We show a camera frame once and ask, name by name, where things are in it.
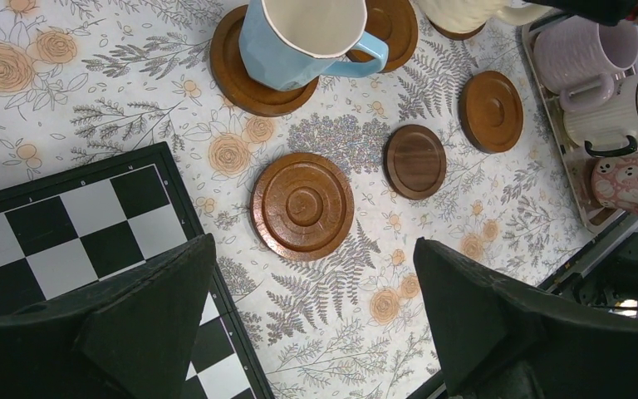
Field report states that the light blue faceted mug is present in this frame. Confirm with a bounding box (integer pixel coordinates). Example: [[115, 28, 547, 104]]
[[239, 0, 389, 91]]

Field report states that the black white chessboard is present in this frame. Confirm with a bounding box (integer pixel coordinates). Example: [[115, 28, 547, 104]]
[[0, 143, 274, 398]]

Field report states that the cream yellow mug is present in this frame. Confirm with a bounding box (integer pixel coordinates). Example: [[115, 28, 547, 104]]
[[416, 0, 552, 34]]

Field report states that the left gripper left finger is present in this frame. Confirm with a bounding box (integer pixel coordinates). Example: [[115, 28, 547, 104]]
[[0, 234, 216, 398]]

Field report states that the brown wooden coaster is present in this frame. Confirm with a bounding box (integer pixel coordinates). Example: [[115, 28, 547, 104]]
[[365, 0, 419, 73], [250, 152, 355, 262], [428, 19, 488, 42], [458, 71, 524, 154], [209, 5, 320, 117]]

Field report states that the white mug black rim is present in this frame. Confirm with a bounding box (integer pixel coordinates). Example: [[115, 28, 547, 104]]
[[563, 74, 638, 158]]

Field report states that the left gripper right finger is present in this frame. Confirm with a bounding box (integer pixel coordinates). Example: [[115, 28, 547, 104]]
[[413, 238, 638, 398]]

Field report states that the metal tray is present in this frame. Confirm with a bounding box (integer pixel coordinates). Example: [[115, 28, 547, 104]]
[[522, 14, 638, 233]]

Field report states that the dark walnut coaster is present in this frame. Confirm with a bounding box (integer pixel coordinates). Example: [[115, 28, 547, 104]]
[[384, 124, 447, 200]]

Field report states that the pink patterned mug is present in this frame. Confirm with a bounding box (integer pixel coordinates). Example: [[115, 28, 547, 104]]
[[591, 152, 638, 216]]

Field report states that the floral tablecloth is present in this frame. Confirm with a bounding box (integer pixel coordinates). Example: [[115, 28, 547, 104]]
[[0, 1, 591, 398]]

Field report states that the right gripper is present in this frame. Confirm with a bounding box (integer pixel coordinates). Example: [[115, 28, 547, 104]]
[[526, 0, 638, 27]]

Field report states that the lilac mug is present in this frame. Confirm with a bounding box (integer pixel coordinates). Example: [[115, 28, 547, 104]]
[[533, 17, 638, 112]]

